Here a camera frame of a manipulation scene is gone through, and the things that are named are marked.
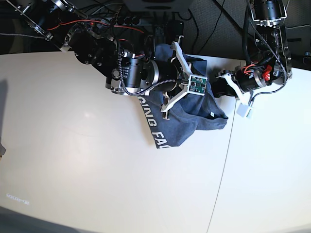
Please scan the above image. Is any grey base camera housing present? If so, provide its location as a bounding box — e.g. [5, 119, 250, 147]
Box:
[123, 0, 194, 12]

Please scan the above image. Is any black power adapter brick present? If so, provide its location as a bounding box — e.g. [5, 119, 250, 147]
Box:
[166, 19, 184, 40]

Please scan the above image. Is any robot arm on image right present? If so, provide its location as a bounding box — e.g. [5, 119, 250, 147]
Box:
[211, 0, 292, 99]

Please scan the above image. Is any aluminium frame post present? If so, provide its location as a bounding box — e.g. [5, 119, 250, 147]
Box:
[152, 12, 168, 44]

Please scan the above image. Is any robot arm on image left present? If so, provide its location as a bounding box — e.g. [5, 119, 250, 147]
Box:
[4, 0, 184, 96]

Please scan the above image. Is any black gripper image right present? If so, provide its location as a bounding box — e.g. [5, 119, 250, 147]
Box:
[211, 67, 270, 98]

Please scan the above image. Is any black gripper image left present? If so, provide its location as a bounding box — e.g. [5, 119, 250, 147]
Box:
[140, 60, 182, 91]

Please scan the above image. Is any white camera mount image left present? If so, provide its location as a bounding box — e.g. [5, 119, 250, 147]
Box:
[160, 35, 207, 120]

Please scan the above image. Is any white power strip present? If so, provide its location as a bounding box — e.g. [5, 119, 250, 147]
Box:
[91, 15, 142, 26]

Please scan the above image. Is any grey object at table edge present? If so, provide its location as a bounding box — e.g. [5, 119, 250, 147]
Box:
[0, 144, 6, 159]

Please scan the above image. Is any white cable on floor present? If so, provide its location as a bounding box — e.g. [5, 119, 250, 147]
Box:
[283, 0, 311, 31]

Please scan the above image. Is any blue T-shirt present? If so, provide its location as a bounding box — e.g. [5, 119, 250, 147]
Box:
[136, 43, 229, 150]

